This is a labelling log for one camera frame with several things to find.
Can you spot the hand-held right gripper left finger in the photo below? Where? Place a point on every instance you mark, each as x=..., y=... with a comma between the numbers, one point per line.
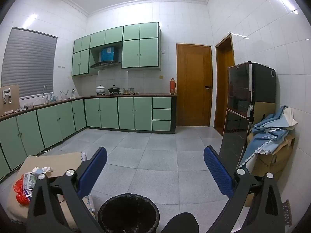
x=93, y=170

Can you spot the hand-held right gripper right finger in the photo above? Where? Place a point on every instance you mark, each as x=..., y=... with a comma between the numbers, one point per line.
x=217, y=172

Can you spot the black trash bin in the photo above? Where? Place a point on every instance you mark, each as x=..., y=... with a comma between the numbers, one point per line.
x=126, y=213

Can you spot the white green snack packet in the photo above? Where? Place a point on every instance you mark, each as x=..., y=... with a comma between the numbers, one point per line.
x=29, y=179

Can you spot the red crinkled wrapper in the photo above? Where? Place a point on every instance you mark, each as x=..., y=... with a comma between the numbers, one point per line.
x=17, y=187

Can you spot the beige low table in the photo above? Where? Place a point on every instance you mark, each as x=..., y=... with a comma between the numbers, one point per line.
x=60, y=159

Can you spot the white crumpled tissue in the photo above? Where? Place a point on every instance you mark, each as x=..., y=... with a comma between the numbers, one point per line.
x=46, y=168

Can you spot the paper cup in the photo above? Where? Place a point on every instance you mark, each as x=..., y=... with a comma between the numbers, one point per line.
x=36, y=170

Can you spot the green lower kitchen cabinets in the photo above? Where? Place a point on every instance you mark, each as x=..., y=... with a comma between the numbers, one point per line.
x=109, y=112

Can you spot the green kitchen cabinets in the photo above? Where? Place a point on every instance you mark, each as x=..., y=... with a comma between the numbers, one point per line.
x=109, y=112
x=141, y=53

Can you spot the blue scalloped cloth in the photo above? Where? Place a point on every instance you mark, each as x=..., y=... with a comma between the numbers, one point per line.
x=264, y=133

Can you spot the person's dark trouser leg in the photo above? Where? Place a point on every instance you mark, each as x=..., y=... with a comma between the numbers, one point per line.
x=178, y=224

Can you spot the black refrigerator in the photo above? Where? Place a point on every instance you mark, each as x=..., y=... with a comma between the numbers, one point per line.
x=239, y=106

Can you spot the utensil holder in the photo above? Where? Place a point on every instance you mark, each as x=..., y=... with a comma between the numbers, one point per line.
x=64, y=95

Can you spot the white cooking pot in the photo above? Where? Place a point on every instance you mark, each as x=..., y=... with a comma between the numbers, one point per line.
x=100, y=89

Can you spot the grey plastic crate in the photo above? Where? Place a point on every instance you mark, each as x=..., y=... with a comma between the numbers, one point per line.
x=288, y=213

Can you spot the black wok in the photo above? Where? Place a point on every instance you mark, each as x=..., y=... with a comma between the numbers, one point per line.
x=113, y=90

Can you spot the metal sink faucet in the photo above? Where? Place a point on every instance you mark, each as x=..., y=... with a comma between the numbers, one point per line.
x=45, y=93

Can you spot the white cloth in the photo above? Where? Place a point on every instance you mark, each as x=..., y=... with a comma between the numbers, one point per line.
x=290, y=116

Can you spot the black range hood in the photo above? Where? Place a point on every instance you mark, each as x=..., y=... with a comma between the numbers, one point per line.
x=105, y=64

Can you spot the brown cardboard box with device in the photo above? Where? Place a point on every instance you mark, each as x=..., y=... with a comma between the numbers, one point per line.
x=9, y=99

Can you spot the blue box above hood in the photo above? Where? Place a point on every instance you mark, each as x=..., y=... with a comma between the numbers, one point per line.
x=107, y=53

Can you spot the grey window blind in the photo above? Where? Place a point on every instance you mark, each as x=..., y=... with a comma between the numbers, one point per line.
x=29, y=63

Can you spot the green upper kitchen cabinets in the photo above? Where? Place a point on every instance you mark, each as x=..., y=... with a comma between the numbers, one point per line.
x=141, y=53

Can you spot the wooden door in side wall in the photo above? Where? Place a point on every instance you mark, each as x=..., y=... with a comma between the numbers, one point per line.
x=224, y=87

